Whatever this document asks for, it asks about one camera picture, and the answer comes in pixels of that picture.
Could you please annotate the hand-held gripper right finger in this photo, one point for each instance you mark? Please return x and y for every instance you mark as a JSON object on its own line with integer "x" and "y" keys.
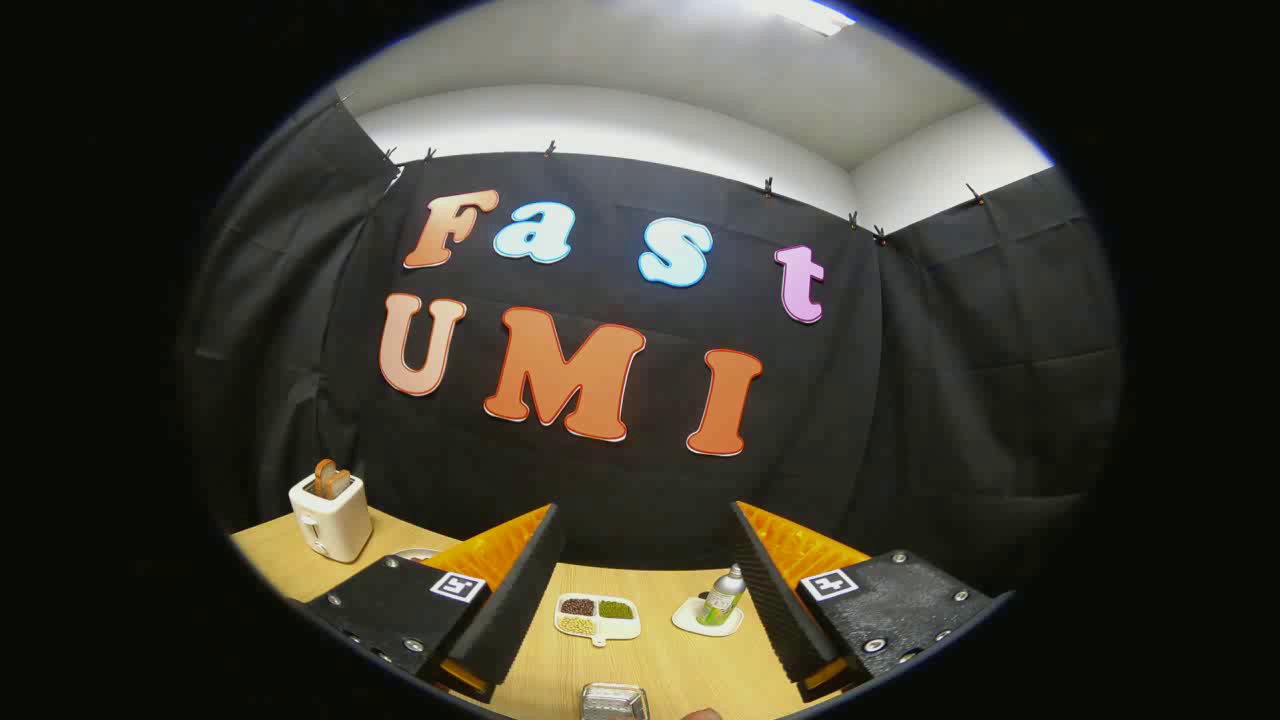
{"x": 775, "y": 600}

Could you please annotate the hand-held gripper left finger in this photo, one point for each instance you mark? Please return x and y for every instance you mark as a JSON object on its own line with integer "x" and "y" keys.
{"x": 515, "y": 600}

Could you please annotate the silver bottle with green label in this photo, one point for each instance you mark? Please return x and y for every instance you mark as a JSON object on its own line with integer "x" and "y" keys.
{"x": 720, "y": 600}

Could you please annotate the dark brown beans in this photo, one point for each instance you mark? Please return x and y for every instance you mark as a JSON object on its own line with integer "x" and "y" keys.
{"x": 578, "y": 606}

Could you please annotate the yellow soybeans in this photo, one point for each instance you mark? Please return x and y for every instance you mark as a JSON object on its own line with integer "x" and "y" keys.
{"x": 577, "y": 626}

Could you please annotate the white square coaster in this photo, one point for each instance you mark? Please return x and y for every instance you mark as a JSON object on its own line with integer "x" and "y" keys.
{"x": 690, "y": 618}

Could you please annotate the green mung beans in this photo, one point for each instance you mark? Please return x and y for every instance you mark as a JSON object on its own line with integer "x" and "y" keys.
{"x": 615, "y": 609}

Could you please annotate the white oval plate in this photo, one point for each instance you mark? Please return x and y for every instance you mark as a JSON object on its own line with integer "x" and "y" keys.
{"x": 415, "y": 553}

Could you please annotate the white divided dish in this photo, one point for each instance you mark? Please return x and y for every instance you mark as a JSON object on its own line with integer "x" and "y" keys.
{"x": 622, "y": 628}

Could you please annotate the white toaster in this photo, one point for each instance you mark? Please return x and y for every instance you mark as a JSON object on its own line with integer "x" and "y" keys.
{"x": 335, "y": 525}

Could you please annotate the brown toast slices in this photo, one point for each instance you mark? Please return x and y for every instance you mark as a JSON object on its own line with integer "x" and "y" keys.
{"x": 330, "y": 480}

